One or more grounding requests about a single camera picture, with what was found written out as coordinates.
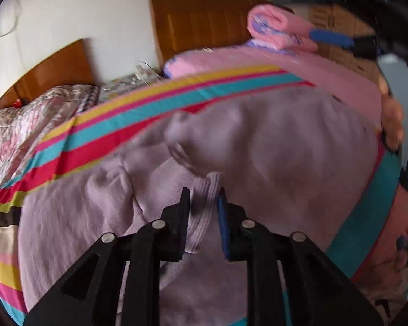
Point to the white power strip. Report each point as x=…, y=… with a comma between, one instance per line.
x=144, y=71

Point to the small red object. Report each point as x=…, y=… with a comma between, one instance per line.
x=17, y=103

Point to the lilac sweater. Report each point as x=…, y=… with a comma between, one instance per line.
x=275, y=149

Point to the rolled pink quilt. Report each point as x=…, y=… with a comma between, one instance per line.
x=285, y=23

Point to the purple floral pillow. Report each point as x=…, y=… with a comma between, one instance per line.
x=278, y=48

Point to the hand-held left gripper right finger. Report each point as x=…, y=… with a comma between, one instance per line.
x=223, y=231

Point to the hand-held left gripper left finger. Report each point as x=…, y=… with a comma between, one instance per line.
x=178, y=231

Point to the light wooden wardrobe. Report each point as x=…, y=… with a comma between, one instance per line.
x=336, y=23

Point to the person's right hand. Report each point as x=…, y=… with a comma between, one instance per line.
x=392, y=119

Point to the colourful striped blanket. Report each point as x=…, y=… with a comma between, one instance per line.
x=122, y=122

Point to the nightstand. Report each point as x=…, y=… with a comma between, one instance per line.
x=122, y=83

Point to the padded wooden headboard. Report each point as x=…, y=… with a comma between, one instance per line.
x=204, y=23

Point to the pink bedsheet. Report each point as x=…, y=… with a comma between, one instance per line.
x=326, y=71

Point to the plain wooden headboard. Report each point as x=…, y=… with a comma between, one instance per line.
x=61, y=68

